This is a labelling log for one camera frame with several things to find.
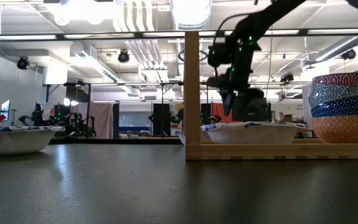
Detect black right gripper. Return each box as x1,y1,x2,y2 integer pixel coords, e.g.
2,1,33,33
206,67,272,122

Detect orange patterned bowl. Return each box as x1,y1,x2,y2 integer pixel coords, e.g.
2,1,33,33
311,114,358,144

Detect blue diamond patterned bowl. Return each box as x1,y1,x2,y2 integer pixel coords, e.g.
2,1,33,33
310,93,358,118

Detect white shallow bowl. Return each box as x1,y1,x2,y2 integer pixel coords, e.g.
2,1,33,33
0,125,66,156

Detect wooden shelf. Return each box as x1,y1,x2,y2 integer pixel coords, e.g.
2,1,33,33
184,30,358,161

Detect red fabric panel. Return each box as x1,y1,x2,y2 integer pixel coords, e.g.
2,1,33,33
211,102,233,124

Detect black standing panel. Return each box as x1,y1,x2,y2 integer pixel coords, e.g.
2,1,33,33
152,103,171,137
200,103,213,125

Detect cardboard box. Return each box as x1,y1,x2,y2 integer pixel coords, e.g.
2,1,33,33
278,111,295,123

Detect person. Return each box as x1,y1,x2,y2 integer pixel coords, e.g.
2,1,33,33
175,102,185,128

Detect blue board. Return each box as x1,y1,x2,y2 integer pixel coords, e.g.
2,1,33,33
119,126,151,133

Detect narrow black panel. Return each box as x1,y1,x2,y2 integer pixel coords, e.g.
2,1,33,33
112,102,120,139

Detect white ceiling pipe bundle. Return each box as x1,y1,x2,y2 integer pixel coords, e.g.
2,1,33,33
113,0,169,71

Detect pink curtain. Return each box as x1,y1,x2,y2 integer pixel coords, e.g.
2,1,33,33
76,101,114,139

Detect black box light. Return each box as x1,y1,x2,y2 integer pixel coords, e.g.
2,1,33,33
66,86,90,103

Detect white computer monitor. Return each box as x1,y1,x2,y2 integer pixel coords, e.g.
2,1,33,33
1,99,11,121

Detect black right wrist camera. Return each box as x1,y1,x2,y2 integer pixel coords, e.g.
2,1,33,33
208,42,229,68

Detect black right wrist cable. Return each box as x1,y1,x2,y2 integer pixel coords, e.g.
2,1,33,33
213,12,245,47

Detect round silver air duct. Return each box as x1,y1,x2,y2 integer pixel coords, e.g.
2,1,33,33
169,0,213,31

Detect slanted silver duct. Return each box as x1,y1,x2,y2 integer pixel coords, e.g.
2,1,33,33
314,34,358,63

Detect overhead rail with lights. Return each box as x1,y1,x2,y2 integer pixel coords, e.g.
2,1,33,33
0,28,358,42

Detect white rectangular air duct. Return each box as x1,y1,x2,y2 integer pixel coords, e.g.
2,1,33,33
70,43,141,97

